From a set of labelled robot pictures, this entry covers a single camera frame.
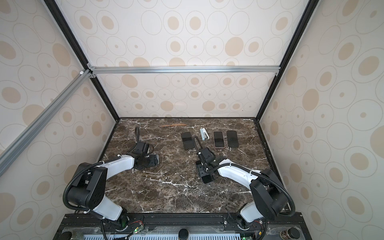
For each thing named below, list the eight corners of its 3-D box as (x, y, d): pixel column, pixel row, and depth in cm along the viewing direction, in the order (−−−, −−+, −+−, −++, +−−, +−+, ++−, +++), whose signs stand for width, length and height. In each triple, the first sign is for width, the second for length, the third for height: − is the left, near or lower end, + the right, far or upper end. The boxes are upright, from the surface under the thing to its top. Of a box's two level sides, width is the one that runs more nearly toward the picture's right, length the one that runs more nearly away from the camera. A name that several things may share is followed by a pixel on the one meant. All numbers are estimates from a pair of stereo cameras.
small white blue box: (202, 140, 108) (202, 138, 106) (199, 130, 114) (199, 128, 112) (209, 139, 109) (209, 137, 107) (205, 129, 115) (205, 127, 113)
